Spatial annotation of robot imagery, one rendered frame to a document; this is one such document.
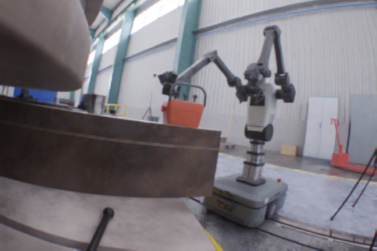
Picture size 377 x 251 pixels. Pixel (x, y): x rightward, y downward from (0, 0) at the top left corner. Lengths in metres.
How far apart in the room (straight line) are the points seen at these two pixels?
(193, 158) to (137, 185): 0.31
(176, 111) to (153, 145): 0.20
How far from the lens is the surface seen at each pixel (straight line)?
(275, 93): 1.65
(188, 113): 0.96
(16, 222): 0.76
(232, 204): 1.47
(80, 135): 0.91
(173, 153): 0.96
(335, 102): 6.43
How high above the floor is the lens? 0.72
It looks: 3 degrees up
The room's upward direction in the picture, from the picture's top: 8 degrees clockwise
